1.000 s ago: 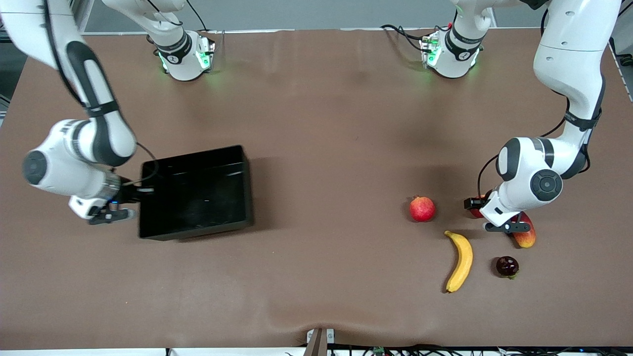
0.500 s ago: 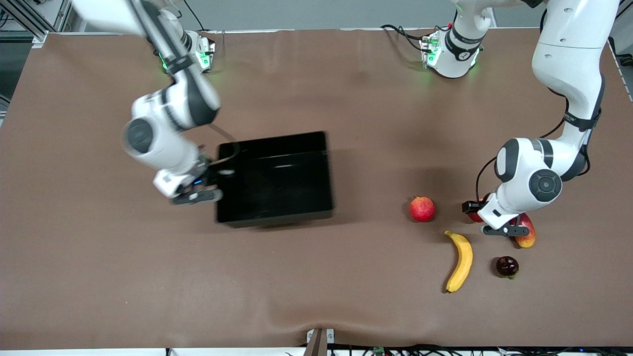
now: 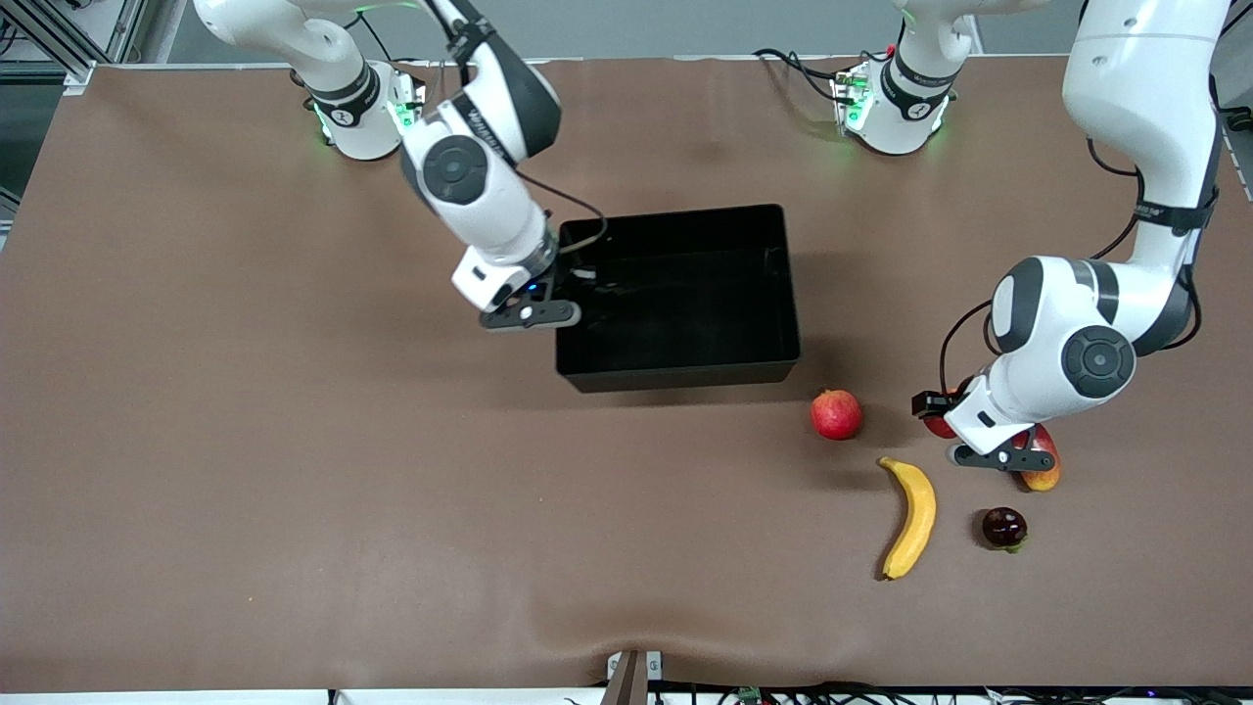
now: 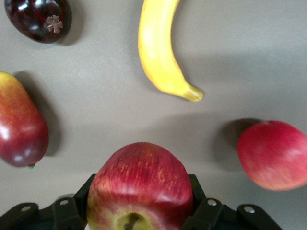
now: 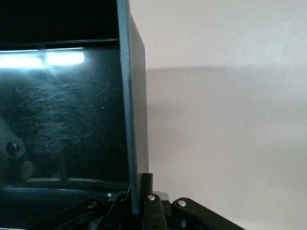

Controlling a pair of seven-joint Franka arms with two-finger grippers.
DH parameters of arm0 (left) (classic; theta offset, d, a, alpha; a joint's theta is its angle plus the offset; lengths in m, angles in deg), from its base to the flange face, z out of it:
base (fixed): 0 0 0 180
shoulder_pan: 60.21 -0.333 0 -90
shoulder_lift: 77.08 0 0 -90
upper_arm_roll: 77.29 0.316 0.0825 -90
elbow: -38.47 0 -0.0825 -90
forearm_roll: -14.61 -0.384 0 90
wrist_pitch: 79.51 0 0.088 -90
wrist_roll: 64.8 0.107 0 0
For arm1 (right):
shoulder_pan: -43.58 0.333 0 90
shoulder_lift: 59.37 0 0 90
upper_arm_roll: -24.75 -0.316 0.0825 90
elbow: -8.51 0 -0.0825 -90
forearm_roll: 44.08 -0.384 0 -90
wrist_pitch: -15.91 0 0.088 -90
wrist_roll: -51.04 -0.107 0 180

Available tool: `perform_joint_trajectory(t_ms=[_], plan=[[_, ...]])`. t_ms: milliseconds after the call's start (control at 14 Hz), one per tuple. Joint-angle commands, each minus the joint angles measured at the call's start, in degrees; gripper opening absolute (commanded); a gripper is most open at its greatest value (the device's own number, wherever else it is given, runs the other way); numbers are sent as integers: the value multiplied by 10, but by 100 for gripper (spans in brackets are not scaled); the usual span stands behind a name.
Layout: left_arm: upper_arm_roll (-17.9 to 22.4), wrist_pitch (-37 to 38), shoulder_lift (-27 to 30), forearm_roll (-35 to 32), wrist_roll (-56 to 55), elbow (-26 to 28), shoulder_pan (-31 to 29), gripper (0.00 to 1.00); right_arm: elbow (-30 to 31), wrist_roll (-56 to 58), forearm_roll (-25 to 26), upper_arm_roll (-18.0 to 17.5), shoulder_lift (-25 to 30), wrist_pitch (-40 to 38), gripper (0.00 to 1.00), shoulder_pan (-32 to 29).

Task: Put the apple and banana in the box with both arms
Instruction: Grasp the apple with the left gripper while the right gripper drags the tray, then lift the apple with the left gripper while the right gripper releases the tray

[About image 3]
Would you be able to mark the red yellow apple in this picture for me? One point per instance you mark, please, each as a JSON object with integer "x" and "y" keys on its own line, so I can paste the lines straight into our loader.
{"x": 938, "y": 429}

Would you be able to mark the yellow banana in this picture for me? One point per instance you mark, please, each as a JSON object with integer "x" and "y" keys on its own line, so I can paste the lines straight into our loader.
{"x": 918, "y": 509}

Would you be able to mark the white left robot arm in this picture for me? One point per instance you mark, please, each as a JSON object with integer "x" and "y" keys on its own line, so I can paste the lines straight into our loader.
{"x": 1096, "y": 357}

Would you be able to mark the dark purple mangosteen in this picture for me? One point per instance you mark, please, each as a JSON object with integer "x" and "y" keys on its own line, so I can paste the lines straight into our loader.
{"x": 1003, "y": 527}

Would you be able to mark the black plastic box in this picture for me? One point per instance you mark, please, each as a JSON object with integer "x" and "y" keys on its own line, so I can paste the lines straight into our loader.
{"x": 685, "y": 294}

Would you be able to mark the red pomegranate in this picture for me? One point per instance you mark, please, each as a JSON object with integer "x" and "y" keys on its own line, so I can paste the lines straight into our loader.
{"x": 835, "y": 414}

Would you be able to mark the red yellow mango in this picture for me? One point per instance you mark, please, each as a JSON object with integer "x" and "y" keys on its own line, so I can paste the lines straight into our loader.
{"x": 1044, "y": 480}

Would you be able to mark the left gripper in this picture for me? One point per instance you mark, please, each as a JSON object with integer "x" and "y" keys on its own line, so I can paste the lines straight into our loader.
{"x": 928, "y": 403}

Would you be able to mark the brown table mat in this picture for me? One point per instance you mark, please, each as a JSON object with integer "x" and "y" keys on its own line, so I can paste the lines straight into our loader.
{"x": 294, "y": 441}

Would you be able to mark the aluminium frame post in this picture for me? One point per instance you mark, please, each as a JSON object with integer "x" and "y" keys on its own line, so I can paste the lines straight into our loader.
{"x": 59, "y": 39}

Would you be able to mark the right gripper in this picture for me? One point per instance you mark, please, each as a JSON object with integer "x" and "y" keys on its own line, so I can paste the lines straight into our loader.
{"x": 566, "y": 275}

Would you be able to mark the metal table edge bracket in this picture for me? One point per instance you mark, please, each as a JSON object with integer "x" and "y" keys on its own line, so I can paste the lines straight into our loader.
{"x": 626, "y": 681}

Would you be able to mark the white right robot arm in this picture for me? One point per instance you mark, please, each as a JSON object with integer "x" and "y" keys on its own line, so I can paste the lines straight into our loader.
{"x": 460, "y": 171}

